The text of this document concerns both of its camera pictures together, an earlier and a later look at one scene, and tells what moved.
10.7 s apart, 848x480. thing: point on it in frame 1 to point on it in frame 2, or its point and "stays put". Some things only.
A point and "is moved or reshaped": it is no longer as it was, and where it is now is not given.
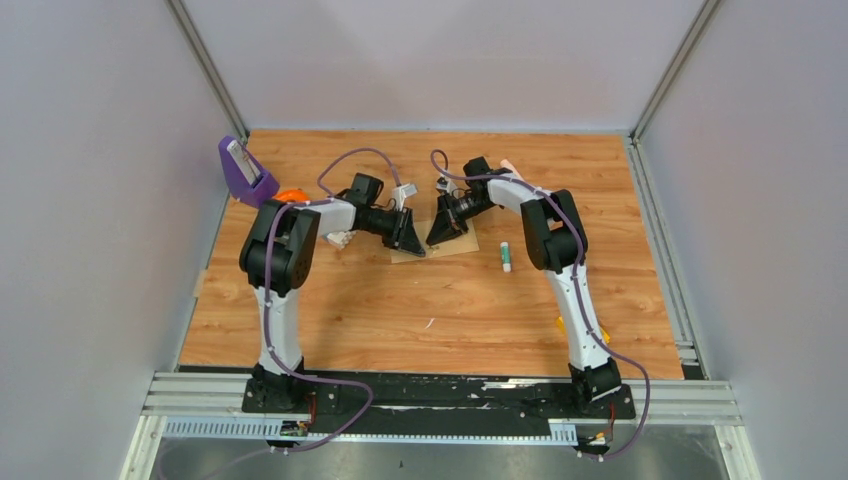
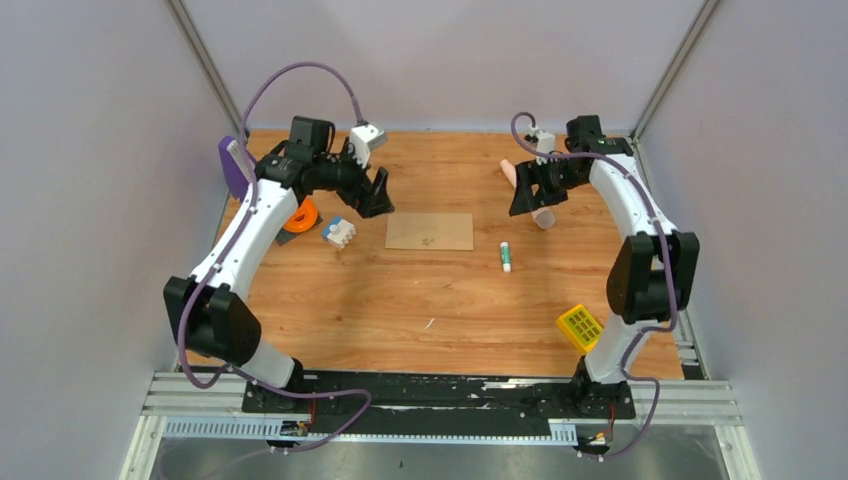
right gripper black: x=450 y=223 to x=530 y=173
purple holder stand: x=245 y=179 stays put
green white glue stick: x=505 y=258 stays put
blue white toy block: x=339 y=239 stays put
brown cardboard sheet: x=461 y=243 is moved or reshaped
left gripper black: x=408 y=240 to x=367 y=198
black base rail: x=439 y=404 stays put
